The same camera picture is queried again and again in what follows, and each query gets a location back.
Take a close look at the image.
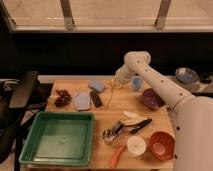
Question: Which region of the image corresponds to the silver metal fork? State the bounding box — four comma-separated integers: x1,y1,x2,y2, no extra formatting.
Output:
106,86,115,108

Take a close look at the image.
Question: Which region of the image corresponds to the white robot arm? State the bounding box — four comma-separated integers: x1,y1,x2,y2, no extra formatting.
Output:
115,51,213,171

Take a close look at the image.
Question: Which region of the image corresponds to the green plastic tray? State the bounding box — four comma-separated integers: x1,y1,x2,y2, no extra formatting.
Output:
19,112,95,167

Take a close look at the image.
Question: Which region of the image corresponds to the pale blue lid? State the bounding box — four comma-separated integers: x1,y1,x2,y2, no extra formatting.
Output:
72,92,90,111

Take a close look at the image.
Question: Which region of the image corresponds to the light blue cup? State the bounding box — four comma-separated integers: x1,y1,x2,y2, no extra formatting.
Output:
131,76,143,92

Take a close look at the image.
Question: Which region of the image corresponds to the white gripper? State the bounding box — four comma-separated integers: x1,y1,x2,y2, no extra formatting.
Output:
113,66,134,88

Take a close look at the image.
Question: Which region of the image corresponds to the blue plate on ledge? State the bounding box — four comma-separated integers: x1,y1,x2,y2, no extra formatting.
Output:
175,67,199,84

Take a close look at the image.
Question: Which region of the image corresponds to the black rectangular block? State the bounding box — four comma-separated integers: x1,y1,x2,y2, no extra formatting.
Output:
90,91,102,107

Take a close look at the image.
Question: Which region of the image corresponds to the orange handled utensil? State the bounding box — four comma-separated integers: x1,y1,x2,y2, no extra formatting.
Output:
109,144,127,168

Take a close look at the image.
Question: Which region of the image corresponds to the blue sponge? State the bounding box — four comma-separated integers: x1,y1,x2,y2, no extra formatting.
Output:
88,80,105,93

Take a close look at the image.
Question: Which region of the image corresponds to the metal measuring scoop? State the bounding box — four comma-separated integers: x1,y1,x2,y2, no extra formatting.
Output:
102,121,124,144

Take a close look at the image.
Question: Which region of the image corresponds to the black handled tool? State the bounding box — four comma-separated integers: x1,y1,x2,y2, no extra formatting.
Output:
129,119,152,134

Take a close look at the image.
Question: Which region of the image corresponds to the red bowl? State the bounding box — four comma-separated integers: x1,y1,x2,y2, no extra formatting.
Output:
149,131,175,161

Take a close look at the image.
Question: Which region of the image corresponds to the cream banana shaped object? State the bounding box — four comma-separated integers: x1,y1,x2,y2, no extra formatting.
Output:
121,111,147,126

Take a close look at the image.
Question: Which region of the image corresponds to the white round lid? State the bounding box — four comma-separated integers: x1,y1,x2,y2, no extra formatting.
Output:
127,136,147,157

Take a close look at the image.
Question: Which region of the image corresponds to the dark grapes bunch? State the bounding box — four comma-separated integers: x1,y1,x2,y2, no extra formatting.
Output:
54,90,71,107

